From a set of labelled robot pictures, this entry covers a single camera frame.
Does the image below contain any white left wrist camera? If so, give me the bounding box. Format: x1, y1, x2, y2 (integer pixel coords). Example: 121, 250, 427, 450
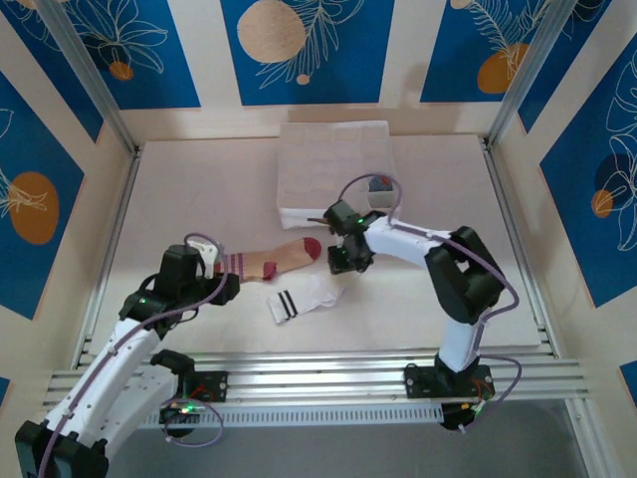
191, 237, 224, 266

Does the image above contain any beige sock with maroon toe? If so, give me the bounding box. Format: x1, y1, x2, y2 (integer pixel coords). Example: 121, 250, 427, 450
212, 237, 323, 284

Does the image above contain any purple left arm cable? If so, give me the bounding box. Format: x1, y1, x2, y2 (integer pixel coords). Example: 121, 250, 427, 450
37, 232, 231, 478

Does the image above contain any aluminium frame post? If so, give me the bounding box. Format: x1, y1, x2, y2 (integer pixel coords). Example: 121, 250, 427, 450
37, 0, 140, 156
485, 0, 581, 150

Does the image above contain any white slotted cable duct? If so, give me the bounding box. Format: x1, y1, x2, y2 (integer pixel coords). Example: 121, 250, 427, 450
63, 403, 445, 430

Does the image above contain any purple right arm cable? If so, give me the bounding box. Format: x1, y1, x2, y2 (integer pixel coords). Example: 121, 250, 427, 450
340, 172, 524, 432

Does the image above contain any grey sock with green toe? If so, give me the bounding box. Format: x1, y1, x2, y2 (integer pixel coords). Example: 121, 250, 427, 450
366, 172, 395, 194

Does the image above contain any black controller box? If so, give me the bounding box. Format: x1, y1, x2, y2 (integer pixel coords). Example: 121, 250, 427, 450
158, 403, 200, 439
440, 400, 494, 432

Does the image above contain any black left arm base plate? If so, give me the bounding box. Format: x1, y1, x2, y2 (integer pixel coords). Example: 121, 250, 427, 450
143, 370, 229, 404

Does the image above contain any white fabric organizer box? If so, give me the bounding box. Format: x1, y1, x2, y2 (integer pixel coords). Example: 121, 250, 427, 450
276, 120, 404, 231

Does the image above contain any aluminium side rail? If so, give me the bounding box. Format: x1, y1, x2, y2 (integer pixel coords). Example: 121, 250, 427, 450
481, 137, 559, 359
73, 146, 145, 370

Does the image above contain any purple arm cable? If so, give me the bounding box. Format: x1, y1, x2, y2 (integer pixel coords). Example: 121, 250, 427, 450
340, 172, 524, 432
37, 232, 231, 478

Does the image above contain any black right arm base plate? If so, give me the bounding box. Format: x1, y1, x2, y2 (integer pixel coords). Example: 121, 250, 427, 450
403, 364, 495, 399

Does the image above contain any white sock with black stripes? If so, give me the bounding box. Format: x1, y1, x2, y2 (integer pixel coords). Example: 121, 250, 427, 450
266, 272, 348, 327

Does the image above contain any aluminium mounting rail beam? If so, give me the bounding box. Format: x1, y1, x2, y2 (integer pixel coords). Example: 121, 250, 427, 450
42, 348, 588, 413

